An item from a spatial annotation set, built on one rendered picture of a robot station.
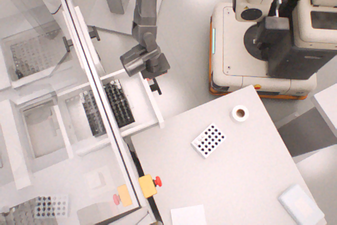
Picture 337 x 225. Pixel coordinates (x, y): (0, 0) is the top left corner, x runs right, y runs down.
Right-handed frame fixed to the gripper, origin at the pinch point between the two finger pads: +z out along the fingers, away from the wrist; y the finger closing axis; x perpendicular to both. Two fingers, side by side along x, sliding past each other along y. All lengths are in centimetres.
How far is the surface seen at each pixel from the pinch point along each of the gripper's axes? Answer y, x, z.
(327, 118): -63, 40, 21
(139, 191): 20.8, 36.1, -3.3
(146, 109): 7.6, 7.3, 11.8
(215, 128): -15.1, 25.0, 16.0
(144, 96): 6.2, 1.8, 11.8
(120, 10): -8, -94, 85
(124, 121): 17.2, 10.1, 5.5
